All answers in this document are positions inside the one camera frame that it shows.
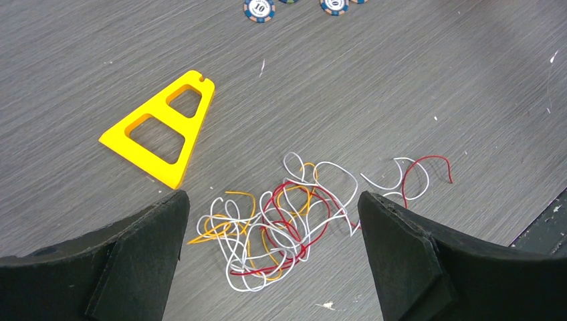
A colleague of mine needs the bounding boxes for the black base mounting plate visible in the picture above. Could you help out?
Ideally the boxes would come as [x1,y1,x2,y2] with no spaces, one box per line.
[510,189,566,257]

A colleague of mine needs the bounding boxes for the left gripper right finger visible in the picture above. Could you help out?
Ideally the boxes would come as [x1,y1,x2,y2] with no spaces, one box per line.
[358,191,566,320]

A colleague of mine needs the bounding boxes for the red wire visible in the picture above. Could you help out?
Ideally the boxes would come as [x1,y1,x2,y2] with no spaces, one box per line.
[229,154,454,277]

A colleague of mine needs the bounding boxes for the white wire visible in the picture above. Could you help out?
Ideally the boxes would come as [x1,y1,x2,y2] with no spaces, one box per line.
[196,152,431,294]

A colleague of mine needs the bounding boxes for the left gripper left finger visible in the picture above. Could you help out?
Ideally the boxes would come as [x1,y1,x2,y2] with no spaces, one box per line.
[1,190,190,320]

